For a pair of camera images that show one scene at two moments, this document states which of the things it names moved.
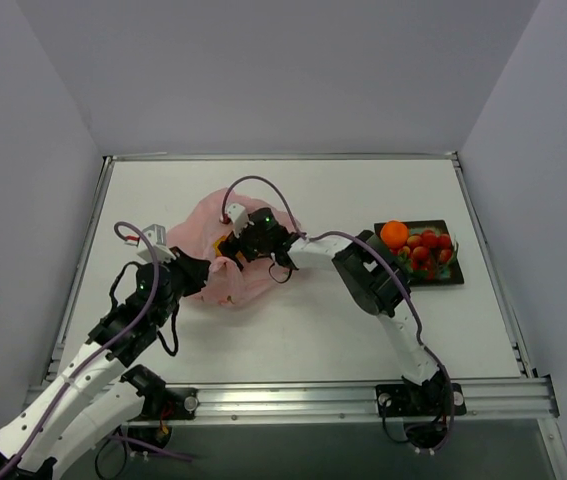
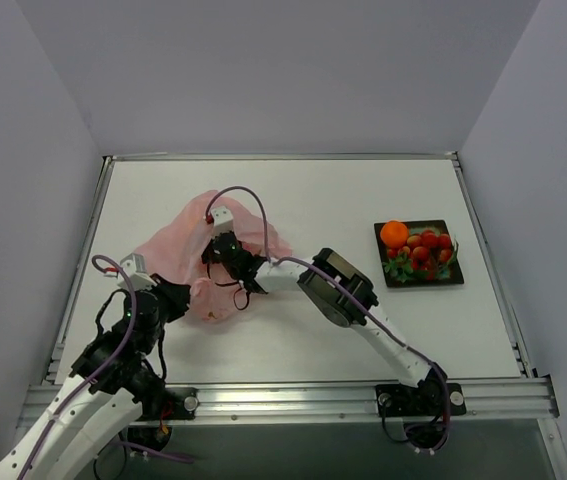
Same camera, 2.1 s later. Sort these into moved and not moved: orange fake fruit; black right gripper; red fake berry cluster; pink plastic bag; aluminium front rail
Moved: pink plastic bag; black right gripper
Not moved: aluminium front rail; orange fake fruit; red fake berry cluster
